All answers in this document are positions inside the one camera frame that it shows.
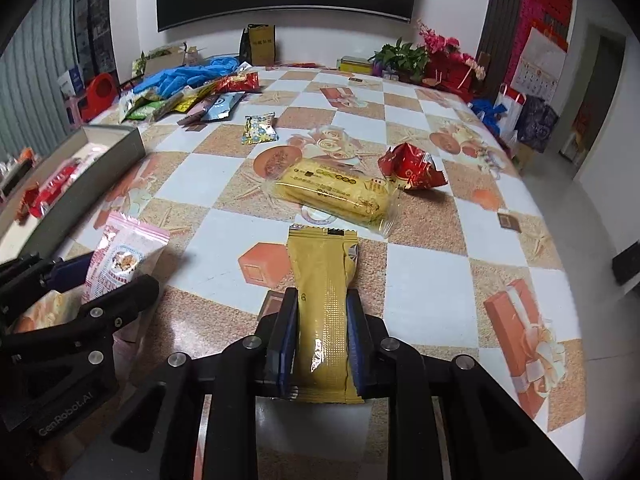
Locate small floral candy packet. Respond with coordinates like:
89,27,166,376
241,113,279,145

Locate yellow biscuit packet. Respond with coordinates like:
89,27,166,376
265,158,399,237

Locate yellow green tin box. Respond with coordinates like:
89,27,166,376
337,55,373,75

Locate pink cranberry snack packet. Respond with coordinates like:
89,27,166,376
81,211,170,304

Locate dark blue gift bag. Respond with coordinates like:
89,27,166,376
515,96,559,153

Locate gold snack packet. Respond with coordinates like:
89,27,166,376
286,224,362,404

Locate red long snack packet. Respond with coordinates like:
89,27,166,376
28,157,80,219

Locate green potted plant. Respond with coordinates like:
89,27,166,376
369,38,430,82

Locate blue rubber gloves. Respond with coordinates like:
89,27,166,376
134,56,240,100

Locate pink small snack packet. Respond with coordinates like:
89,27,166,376
178,106,208,127

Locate black yellow gift bag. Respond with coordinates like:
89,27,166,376
239,24,277,66

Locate red peanut snack packet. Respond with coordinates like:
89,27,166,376
214,73,260,93

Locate red plastic stool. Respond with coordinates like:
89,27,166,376
78,73,118,122

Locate light blue snack packet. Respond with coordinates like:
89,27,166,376
201,91,245,122

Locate yellow snack packet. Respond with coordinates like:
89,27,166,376
171,94,201,114

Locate wall calendar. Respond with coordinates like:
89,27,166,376
510,28,566,104

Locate pink artificial flowers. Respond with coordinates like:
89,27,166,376
418,21,486,101

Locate grey cardboard box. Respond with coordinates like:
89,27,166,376
1,125,145,262

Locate green snack packet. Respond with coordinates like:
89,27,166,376
125,101,165,122

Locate white red gift bag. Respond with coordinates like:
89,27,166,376
495,84,526,143

